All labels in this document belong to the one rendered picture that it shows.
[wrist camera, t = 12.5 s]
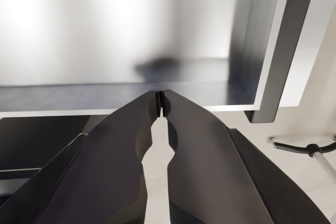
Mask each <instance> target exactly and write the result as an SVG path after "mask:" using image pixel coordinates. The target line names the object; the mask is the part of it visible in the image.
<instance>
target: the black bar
mask: <svg viewBox="0 0 336 224"><path fill-rule="evenodd" d="M310 2H311V0H286V4H285V8H284V12H283V16H282V20H281V24H280V28H279V32H278V36H277V40H276V44H275V48H274V52H273V56H272V60H271V64H270V68H269V72H268V76H267V80H266V84H265V88H264V92H263V96H262V100H261V104H260V108H259V110H243V112H244V113H245V115H246V117H247V119H248V121H249V122H250V123H251V124H260V123H273V122H274V121H275V118H276V115H277V111H278V108H279V105H280V101H281V98H282V95H283V91H284V88H285V85H286V81H287V78H288V75H289V71H290V68H291V65H292V61H293V58H294V55H295V51H296V48H297V45H298V41H299V38H300V35H301V31H302V28H303V25H304V22H305V18H306V15H307V12H308V8H309V5H310Z"/></svg>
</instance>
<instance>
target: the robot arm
mask: <svg viewBox="0 0 336 224"><path fill-rule="evenodd" d="M161 107H162V113H163V118H166V119H167V128H168V144H169V146H170V147H171V148H172V149H173V151H174V152H175V154H174V156H173V158H172V159H171V161H170V162H169V163H168V165H167V186H168V202H169V216H170V224H331V223H330V221H329V220H328V219H327V218H326V216H325V215H324V214H323V213H322V211H321V210H320V209H319V208H318V207H317V205H316V204H315V203H314V202H313V201H312V200H311V199H310V197H309V196H308V195H307V194H306V193H305V192H304V191H303V190H302V189H301V188H300V187H299V186H298V185H297V184H296V183H295V182H294V181H293V180H292V179H291V178H290V177H289V176H288V175H287V174H285V173H284V172H283V171H282V170H281V169H280V168H279V167H278V166H277V165H276V164H275V163H273V162H272V161H271V160H270V159H269V158H268V157H267V156H266V155H265V154H264V153H263V152H261V151H260V150H259V149H258V148H257V147H256V146H255V145H254V144H253V143H252V142H251V141H249V140H248V139H247V138H246V137H245V136H244V135H243V134H242V133H241V132H240V131H239V130H237V129H236V128H228V127H227V126H226V125H225V124H224V123H223V122H222V121H221V120H220V119H219V118H218V117H216V116H215V115H214V114H213V113H211V112H210V111H208V110H207V109H205V108H203V107H202V106H200V105H198V104H196V103H194V102H193V101H191V100H189V99H187V98H185V97H184V96H182V95H180V94H178V93H176V92H175V91H173V90H171V89H166V90H157V89H154V90H149V91H147V92H146V93H144V94H142V95H141V96H139V97H137V98H136V99H134V100H132V101H130V102H129V103H127V104H125V105H124V106H122V107H120V108H119V109H117V110H116V111H114V112H113V113H111V114H110V115H108V116H107V117H106V118H104V119H103V120H102V121H101V122H100V123H99V124H97V125H96V126H95V127H94V128H93V129H92V130H91V131H90V132H89V133H80V134H79V135H78V136H77V137H76V138H75V139H74V140H72V141H71V142H70V143H69V144H68V145H67V146H66V147H65V148H63V149H62V150H61V151H60V152H59V153H58V154H57V155H56V156H55V157H53V158H52V159H51V160H50V161H49V162H48V163H47V164H46V165H45V166H43V167H42V168H41V169H40V170H39V171H38V172H37V173H36V174H34V175H33V176H32V177H31V178H30V179H29V180H28V181H27V182H26V183H24V184H23V185H22V186H21V187H20V188H19V189H18V190H17V191H16V192H15V193H14V194H13V195H12V196H11V197H0V224H144V223H145V216H146V208H147V200H148V192H147V186H146V180H145V174H144V168H143V164H142V160H143V158H144V156H145V154H146V152H147V151H148V150H149V148H150V147H151V146H152V144H153V139H152V131H151V127H152V125H153V123H154V122H155V121H156V120H157V118H160V116H161Z"/></svg>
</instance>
